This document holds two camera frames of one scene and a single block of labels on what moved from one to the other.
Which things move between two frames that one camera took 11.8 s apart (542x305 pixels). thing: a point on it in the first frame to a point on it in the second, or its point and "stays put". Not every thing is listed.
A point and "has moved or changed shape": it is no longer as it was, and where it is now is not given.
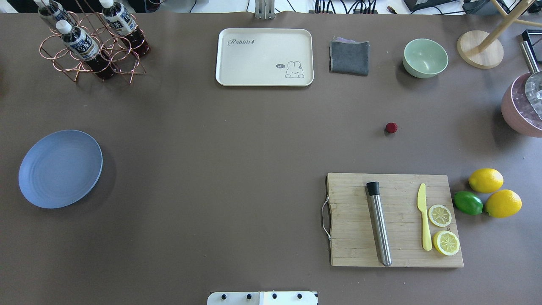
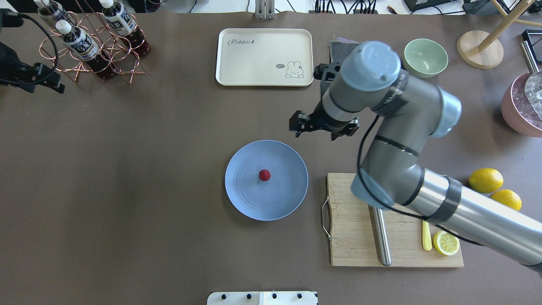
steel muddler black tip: (373, 189) stays put
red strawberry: (391, 127) has moved or changed shape
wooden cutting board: (347, 220) stays put
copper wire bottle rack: (108, 42) stays put
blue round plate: (60, 169) to (271, 200)
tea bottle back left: (54, 9) stays put
